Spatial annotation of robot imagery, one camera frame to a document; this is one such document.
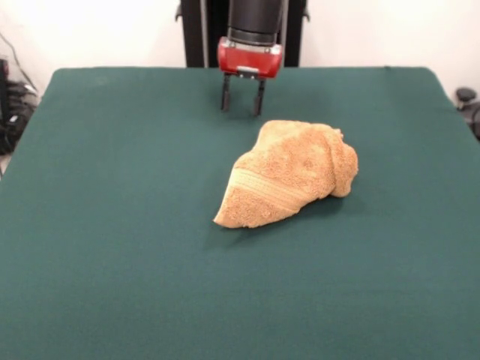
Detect dark green table cloth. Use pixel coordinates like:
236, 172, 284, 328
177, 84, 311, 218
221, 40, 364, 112
0, 66, 480, 360

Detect tan terry towel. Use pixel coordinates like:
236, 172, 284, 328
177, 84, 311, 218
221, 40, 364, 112
212, 118, 359, 230

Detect grey chair base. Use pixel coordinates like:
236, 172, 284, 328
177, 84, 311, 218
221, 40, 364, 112
455, 87, 480, 142

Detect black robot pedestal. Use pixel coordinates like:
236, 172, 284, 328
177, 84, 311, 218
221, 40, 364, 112
174, 0, 312, 69

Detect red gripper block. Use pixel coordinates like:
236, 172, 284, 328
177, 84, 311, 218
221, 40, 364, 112
217, 36, 283, 116

